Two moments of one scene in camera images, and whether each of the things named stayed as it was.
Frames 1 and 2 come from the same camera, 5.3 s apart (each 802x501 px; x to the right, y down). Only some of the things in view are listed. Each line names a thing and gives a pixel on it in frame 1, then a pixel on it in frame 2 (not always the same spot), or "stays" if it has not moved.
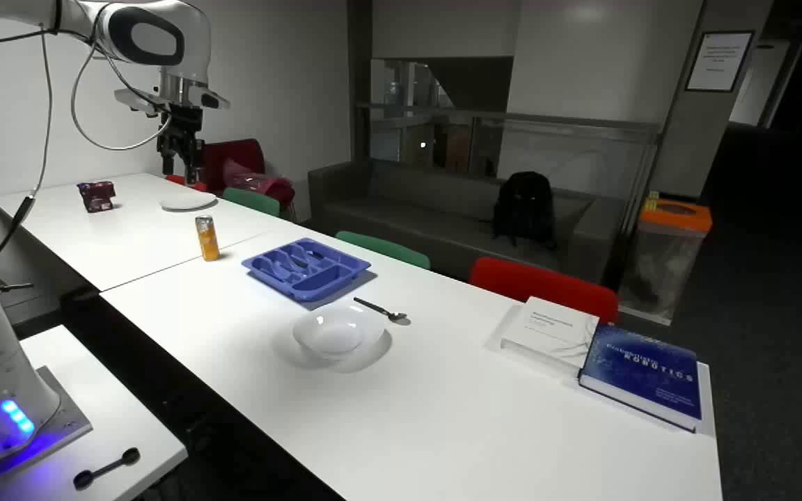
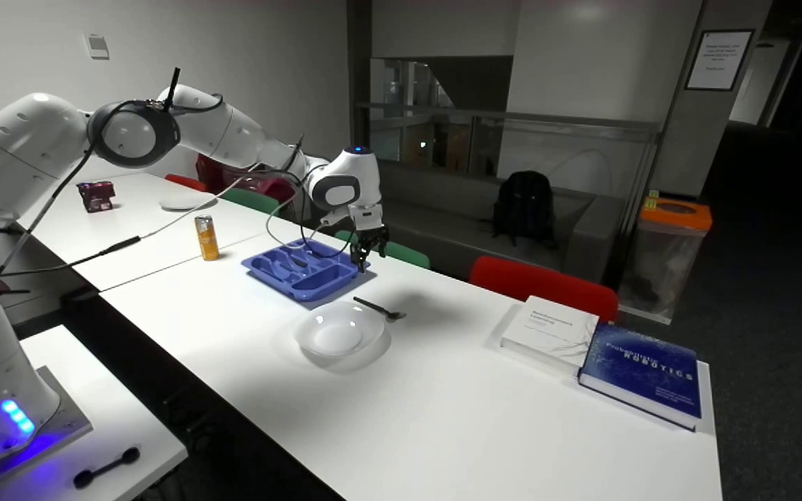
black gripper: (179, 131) → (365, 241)
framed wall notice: (716, 63) stays
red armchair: (237, 162) stays
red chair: (542, 283) stays
